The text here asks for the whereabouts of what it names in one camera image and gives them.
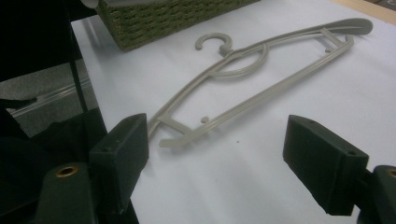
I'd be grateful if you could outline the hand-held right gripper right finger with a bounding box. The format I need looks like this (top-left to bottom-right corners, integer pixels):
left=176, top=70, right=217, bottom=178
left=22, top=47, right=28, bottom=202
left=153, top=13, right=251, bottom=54
left=282, top=114, right=371, bottom=217

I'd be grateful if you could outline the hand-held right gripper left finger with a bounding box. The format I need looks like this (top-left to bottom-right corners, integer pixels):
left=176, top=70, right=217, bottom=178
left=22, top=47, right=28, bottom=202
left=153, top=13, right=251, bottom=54
left=88, top=112, right=150, bottom=217

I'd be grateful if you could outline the grey plastic clothes hanger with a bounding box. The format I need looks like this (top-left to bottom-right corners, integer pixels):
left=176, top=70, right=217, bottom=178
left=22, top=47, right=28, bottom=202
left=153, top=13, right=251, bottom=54
left=147, top=17, right=375, bottom=149

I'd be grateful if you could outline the green woven basket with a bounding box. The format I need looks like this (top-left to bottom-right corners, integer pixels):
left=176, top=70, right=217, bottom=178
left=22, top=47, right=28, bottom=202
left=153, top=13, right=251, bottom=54
left=95, top=0, right=262, bottom=53

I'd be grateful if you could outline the black metal stand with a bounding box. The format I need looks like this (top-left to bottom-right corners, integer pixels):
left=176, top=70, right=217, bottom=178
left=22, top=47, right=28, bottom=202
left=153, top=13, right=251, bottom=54
left=68, top=57, right=91, bottom=114

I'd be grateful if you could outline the white table sheet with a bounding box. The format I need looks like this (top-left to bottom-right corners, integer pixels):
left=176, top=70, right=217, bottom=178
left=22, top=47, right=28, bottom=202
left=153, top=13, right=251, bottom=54
left=70, top=0, right=396, bottom=224

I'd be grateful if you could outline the light wooden table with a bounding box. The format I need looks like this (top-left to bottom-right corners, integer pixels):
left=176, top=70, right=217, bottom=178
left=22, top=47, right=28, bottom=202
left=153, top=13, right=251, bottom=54
left=329, top=0, right=396, bottom=26

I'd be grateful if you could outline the aluminium floor rail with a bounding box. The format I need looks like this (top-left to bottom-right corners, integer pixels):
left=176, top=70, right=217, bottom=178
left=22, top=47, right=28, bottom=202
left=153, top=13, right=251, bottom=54
left=8, top=77, right=92, bottom=119

